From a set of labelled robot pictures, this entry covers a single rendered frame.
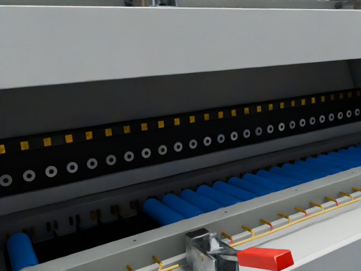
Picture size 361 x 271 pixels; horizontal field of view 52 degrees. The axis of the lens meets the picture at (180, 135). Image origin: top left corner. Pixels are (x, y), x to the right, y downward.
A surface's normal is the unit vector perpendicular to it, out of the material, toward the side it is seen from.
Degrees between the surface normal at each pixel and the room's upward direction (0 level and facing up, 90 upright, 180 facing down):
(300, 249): 16
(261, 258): 90
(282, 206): 106
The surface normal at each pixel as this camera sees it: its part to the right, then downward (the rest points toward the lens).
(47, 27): 0.49, 0.11
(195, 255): -0.87, 0.15
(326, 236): -0.07, -0.98
